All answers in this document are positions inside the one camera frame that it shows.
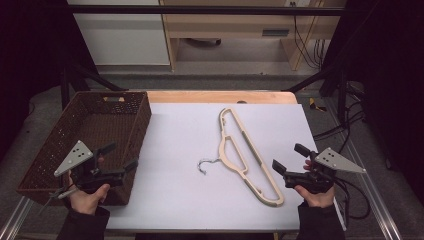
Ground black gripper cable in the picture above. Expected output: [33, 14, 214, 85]
[333, 177, 372, 221]

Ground white table sheet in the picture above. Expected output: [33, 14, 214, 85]
[105, 102, 348, 233]

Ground black floor cables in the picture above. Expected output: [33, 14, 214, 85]
[312, 81, 367, 142]

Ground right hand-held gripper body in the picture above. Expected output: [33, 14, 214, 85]
[283, 147, 368, 195]

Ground black hanging cables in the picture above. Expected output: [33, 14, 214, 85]
[289, 1, 326, 70]

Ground light wooden desk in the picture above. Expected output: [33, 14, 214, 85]
[159, 0, 348, 72]

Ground black frame strut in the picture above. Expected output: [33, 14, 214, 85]
[282, 62, 350, 125]
[59, 62, 130, 111]

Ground black horizontal frame bar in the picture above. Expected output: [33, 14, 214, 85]
[65, 4, 346, 17]

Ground beige plastic clothes hanger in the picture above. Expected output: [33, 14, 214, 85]
[197, 107, 285, 208]

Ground yellow and black tool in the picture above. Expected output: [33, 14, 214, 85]
[307, 97, 328, 113]

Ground brown woven basket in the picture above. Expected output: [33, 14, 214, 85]
[16, 90, 153, 207]

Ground person's right hand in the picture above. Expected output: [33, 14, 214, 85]
[294, 184, 336, 210]

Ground dark curtain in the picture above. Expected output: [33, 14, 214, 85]
[319, 0, 424, 205]
[0, 0, 98, 162]

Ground person's left hand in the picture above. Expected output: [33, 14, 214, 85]
[67, 176, 111, 216]

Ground aluminium rail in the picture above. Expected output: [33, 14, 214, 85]
[323, 99, 403, 240]
[0, 195, 35, 240]

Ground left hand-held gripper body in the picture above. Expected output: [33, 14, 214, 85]
[53, 139, 127, 195]

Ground white cabinet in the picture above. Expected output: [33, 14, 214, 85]
[67, 0, 171, 67]

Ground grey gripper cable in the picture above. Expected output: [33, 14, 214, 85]
[37, 185, 80, 215]

